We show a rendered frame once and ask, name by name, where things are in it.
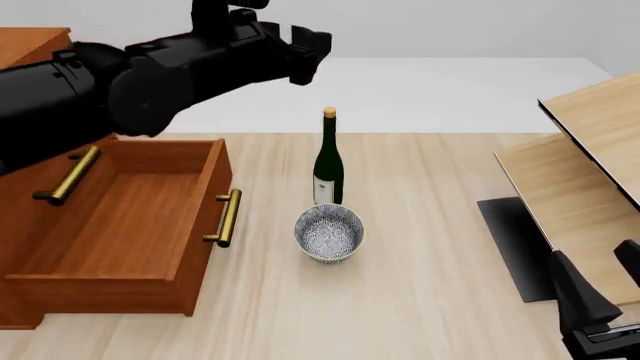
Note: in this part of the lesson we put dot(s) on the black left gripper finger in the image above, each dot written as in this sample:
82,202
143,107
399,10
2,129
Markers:
303,69
312,39

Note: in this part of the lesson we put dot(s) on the pale wooden rack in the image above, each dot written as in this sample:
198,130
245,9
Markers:
585,180

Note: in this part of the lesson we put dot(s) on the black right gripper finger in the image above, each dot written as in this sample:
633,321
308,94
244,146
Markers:
577,292
630,258

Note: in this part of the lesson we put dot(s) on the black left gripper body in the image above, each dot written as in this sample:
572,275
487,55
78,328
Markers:
274,48

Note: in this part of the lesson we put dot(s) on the closed wooden drawer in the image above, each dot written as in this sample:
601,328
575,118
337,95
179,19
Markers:
30,221

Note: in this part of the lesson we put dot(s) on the open wooden drawer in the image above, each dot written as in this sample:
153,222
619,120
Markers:
135,210

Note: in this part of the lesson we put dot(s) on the wooden cabinet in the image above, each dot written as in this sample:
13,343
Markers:
30,45

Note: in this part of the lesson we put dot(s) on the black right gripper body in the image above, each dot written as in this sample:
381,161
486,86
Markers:
602,339

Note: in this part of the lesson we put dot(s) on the dark green wine bottle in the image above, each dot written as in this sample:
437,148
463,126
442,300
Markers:
328,165

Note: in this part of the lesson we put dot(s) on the blue white patterned bowl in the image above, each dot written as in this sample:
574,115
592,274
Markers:
328,232

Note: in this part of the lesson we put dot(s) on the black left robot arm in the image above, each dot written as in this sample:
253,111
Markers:
75,93

